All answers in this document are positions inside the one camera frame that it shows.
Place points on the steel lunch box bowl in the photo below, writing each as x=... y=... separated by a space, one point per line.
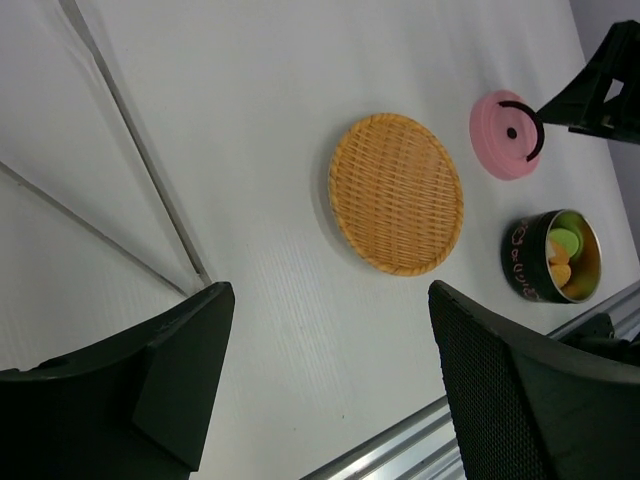
x=526 y=252

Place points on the yellow round cracker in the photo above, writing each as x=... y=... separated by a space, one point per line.
x=560 y=274

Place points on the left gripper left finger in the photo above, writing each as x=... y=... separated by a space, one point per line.
x=136 y=405

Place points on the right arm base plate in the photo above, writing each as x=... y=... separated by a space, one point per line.
x=597 y=337

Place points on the plain round biscuit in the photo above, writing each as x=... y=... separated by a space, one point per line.
x=559 y=257

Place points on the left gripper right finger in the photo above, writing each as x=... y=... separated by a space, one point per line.
x=526 y=406

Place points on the woven bamboo tray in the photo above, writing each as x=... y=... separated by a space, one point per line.
x=395 y=194

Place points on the green sandwich cookie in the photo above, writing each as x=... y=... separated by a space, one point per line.
x=565 y=233

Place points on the pink round lid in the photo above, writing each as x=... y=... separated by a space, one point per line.
x=506 y=135

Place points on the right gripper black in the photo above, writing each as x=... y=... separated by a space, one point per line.
x=603 y=99

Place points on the aluminium rail frame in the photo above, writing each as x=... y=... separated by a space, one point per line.
x=423 y=445

